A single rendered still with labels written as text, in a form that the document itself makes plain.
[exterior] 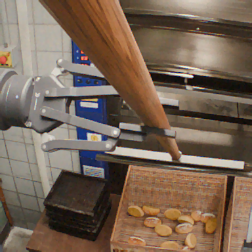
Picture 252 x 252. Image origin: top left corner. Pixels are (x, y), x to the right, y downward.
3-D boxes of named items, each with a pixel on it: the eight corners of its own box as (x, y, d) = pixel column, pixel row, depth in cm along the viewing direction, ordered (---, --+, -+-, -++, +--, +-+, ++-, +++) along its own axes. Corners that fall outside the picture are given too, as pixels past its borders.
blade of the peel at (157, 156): (243, 168, 144) (244, 161, 144) (104, 152, 153) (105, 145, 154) (232, 170, 179) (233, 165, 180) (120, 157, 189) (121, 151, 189)
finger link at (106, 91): (52, 104, 55) (52, 94, 55) (130, 98, 54) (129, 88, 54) (42, 98, 51) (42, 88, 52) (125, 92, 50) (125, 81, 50)
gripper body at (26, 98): (26, 77, 58) (81, 82, 57) (16, 131, 57) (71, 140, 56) (6, 65, 51) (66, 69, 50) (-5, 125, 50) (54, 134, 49)
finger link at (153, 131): (119, 122, 50) (119, 128, 50) (176, 130, 49) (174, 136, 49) (123, 125, 53) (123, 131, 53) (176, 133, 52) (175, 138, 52)
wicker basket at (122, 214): (128, 198, 231) (128, 163, 215) (220, 207, 222) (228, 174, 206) (109, 258, 192) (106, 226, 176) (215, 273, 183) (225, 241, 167)
